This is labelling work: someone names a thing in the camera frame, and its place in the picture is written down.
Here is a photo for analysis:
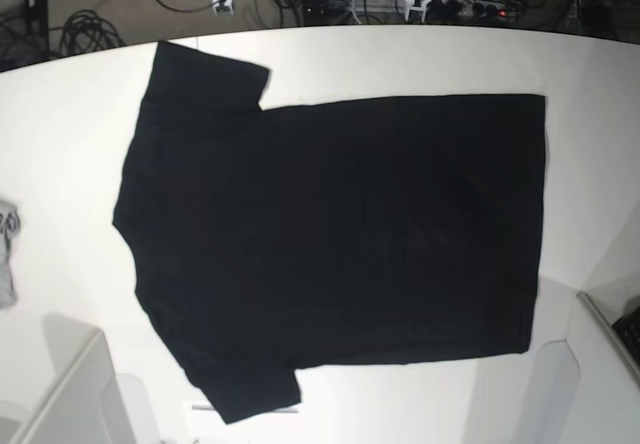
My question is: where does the white partition lower right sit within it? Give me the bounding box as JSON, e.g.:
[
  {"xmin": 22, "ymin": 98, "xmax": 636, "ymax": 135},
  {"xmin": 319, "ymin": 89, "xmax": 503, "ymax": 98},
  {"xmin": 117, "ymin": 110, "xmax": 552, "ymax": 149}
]
[{"xmin": 518, "ymin": 293, "xmax": 639, "ymax": 443}]

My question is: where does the grey cloth at left edge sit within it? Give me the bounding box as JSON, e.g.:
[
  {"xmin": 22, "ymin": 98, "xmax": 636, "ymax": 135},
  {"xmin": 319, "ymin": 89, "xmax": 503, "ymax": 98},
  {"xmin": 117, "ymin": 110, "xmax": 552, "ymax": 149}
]
[{"xmin": 0, "ymin": 200, "xmax": 21, "ymax": 310}]

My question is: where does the black T-shirt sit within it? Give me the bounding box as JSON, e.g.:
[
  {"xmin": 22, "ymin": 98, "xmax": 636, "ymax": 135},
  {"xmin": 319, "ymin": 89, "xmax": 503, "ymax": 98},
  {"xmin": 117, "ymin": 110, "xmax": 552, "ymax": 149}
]
[{"xmin": 113, "ymin": 42, "xmax": 546, "ymax": 424}]

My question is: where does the coiled black cable on floor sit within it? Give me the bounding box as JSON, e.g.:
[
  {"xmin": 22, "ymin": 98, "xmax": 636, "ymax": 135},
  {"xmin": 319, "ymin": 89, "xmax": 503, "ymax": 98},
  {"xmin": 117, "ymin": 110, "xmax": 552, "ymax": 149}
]
[{"xmin": 58, "ymin": 9, "xmax": 124, "ymax": 58}]

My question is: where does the black keyboard at right edge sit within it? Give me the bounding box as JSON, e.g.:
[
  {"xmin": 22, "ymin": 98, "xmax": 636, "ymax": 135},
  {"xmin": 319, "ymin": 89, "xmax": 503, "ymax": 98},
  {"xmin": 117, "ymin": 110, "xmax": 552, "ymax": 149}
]
[{"xmin": 613, "ymin": 310, "xmax": 640, "ymax": 364}]

